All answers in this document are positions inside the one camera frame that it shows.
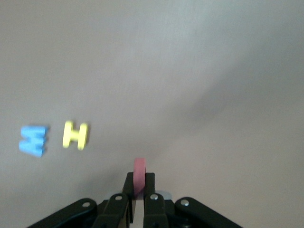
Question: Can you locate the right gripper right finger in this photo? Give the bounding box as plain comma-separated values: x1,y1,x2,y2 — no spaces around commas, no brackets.
142,172,243,228

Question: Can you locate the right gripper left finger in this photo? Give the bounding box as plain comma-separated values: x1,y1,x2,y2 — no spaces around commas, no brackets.
27,172,135,228

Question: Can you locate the red foam letter Q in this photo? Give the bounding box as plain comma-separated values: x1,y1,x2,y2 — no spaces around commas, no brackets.
133,157,147,200

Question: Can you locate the yellow foam letter H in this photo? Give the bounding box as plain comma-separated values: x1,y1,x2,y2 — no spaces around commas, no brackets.
61,120,90,152

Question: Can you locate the blue foam letter M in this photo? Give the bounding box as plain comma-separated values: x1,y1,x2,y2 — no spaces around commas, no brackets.
18,125,49,159

